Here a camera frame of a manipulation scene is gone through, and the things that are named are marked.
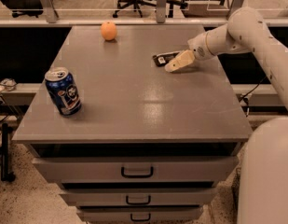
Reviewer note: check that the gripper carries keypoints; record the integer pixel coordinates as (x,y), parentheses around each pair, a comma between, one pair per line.
(198,48)

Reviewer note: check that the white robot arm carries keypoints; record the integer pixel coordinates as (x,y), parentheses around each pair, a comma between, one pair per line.
(263,193)

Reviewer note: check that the black office chair centre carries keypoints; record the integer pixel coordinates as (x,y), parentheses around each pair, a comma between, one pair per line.
(135,4)

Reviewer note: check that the orange fruit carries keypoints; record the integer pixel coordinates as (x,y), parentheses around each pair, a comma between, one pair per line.
(109,31)

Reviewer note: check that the grey drawer cabinet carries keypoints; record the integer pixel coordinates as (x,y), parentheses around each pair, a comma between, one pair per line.
(132,108)

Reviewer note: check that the top grey drawer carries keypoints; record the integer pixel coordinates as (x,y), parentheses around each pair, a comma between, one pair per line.
(135,169)

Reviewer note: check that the grey drawer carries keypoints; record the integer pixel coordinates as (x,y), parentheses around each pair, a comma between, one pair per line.
(135,169)
(138,197)
(139,214)

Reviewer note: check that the blue soda can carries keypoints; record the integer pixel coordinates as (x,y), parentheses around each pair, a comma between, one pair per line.
(63,91)

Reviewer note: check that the middle grey drawer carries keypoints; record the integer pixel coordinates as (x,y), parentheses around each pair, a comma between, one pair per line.
(138,197)

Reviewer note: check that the bottom grey drawer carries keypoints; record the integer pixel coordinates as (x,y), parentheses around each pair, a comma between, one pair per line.
(139,214)

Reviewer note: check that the black metal stand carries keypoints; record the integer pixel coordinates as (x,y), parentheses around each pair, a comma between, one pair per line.
(6,175)

